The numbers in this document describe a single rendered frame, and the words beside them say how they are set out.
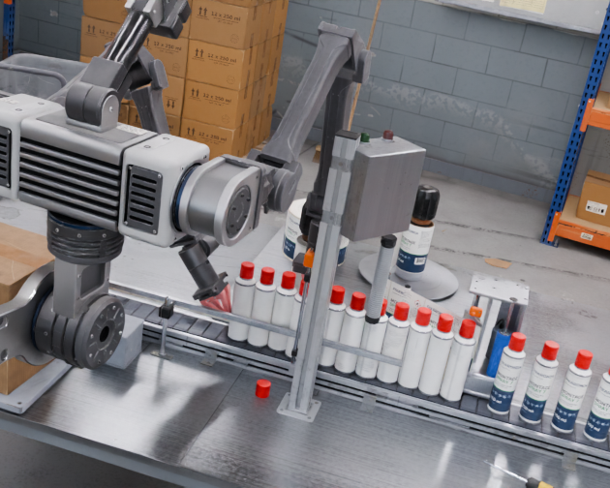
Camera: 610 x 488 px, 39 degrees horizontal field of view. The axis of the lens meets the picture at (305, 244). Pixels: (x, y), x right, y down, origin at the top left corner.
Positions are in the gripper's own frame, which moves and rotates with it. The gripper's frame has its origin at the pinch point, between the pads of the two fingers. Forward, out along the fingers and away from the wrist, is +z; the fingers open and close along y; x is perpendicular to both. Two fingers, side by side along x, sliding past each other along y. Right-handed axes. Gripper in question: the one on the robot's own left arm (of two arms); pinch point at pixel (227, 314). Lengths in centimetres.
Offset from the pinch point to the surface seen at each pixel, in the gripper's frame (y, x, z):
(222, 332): 0.1, 4.0, 3.9
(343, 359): -3.8, -23.5, 20.4
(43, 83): 240, 166, -91
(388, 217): -11, -52, -9
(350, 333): -3.8, -28.5, 14.9
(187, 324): -0.7, 11.1, -1.7
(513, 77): 442, -39, 50
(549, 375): -4, -66, 41
